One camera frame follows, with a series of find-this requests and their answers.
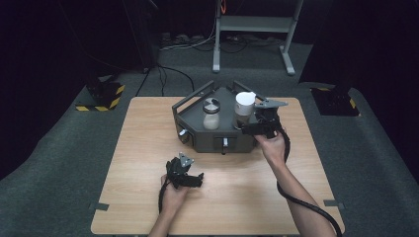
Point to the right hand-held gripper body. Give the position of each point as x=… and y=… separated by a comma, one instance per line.
x=268, y=117

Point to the person's right hand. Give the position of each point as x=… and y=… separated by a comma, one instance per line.
x=273, y=148

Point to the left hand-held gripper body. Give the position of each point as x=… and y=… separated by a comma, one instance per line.
x=183, y=171

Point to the glass shaker jar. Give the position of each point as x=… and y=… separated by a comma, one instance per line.
x=211, y=115

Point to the striped black base plate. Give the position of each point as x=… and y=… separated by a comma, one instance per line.
x=334, y=102
x=102, y=95

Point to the person's left hand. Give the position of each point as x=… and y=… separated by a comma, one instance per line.
x=174, y=197

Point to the grey tape strip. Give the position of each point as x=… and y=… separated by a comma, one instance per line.
x=99, y=206
x=333, y=204

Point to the grey metal stand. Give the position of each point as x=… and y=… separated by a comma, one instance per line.
x=257, y=24

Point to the grey metal caddy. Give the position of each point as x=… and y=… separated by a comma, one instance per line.
x=210, y=140

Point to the white-lidded jar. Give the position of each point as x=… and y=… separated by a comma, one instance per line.
x=244, y=108

